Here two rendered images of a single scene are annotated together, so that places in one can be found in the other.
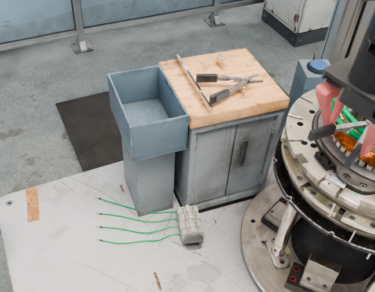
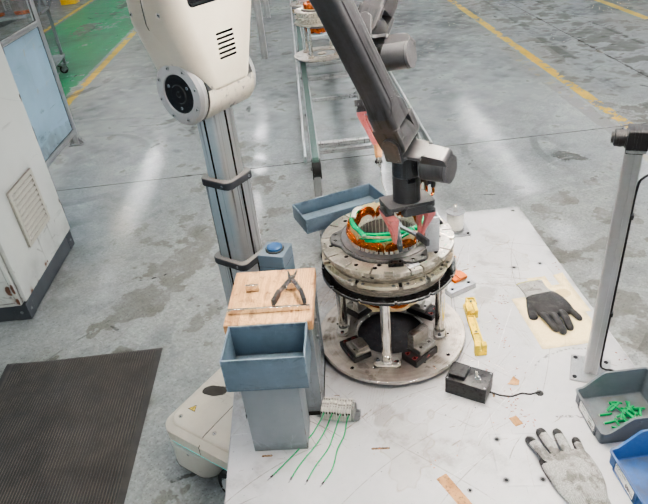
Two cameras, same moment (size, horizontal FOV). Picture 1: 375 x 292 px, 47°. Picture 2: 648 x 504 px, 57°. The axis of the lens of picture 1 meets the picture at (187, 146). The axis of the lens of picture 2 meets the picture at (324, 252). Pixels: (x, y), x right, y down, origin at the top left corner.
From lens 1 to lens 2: 0.89 m
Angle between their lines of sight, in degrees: 49
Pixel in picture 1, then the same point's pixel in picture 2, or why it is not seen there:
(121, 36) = not seen: outside the picture
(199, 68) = (248, 303)
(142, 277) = (373, 458)
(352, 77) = (405, 202)
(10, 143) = not seen: outside the picture
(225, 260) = (377, 398)
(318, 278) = (422, 342)
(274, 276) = (406, 370)
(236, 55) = (245, 279)
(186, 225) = (342, 407)
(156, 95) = (235, 354)
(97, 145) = not seen: outside the picture
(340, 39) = (242, 228)
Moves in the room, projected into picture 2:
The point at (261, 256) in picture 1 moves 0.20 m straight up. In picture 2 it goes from (386, 372) to (383, 308)
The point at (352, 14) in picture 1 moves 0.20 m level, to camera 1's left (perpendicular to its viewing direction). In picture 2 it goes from (240, 206) to (199, 243)
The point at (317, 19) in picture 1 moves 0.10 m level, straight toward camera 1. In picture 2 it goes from (29, 275) to (38, 281)
